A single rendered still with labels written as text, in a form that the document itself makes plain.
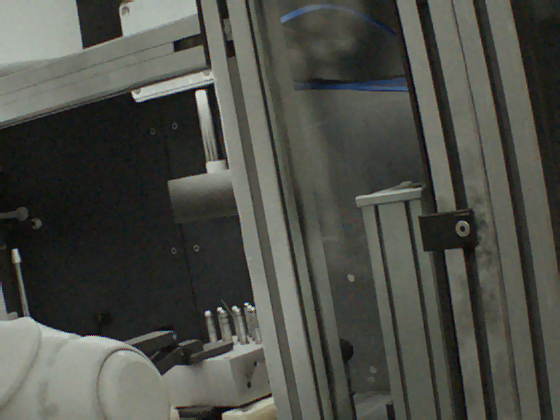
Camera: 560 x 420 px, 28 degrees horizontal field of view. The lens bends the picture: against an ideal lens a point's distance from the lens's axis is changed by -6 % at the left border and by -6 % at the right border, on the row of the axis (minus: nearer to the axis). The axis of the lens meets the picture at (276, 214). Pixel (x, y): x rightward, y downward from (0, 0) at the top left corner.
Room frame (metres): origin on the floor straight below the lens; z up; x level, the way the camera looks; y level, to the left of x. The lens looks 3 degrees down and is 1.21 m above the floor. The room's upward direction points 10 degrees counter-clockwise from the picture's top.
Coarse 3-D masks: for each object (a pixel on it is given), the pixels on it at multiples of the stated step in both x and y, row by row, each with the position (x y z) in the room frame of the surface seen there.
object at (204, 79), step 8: (208, 72) 1.12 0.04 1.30; (176, 80) 1.15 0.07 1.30; (184, 80) 1.14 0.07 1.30; (192, 80) 1.14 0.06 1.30; (200, 80) 1.13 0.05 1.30; (208, 80) 1.13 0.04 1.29; (144, 88) 1.18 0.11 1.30; (152, 88) 1.17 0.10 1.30; (160, 88) 1.16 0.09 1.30; (168, 88) 1.16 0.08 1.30; (176, 88) 1.15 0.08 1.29; (184, 88) 1.15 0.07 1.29; (192, 88) 1.15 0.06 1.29; (136, 96) 1.18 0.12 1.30; (144, 96) 1.18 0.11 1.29; (152, 96) 1.18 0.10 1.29; (160, 96) 1.18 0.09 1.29; (168, 96) 1.20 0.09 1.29; (176, 96) 1.23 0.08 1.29; (184, 96) 1.25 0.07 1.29
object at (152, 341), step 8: (144, 336) 1.08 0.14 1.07; (152, 336) 1.07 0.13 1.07; (160, 336) 1.07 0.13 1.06; (168, 336) 1.08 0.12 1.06; (176, 336) 1.09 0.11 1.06; (128, 344) 1.04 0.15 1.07; (136, 344) 1.04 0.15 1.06; (144, 344) 1.05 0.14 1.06; (152, 344) 1.06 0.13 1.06; (160, 344) 1.07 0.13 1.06; (168, 344) 1.08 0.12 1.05; (144, 352) 1.05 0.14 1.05
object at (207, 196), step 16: (208, 96) 1.18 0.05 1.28; (208, 112) 1.18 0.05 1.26; (208, 128) 1.18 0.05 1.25; (208, 144) 1.18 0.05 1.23; (208, 160) 1.18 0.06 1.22; (224, 160) 1.19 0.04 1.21; (192, 176) 1.18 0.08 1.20; (208, 176) 1.16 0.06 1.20; (224, 176) 1.15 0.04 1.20; (176, 192) 1.19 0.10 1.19; (192, 192) 1.17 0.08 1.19; (208, 192) 1.16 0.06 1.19; (224, 192) 1.15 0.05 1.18; (176, 208) 1.19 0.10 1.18; (192, 208) 1.18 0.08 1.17; (208, 208) 1.16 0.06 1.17; (224, 208) 1.15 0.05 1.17
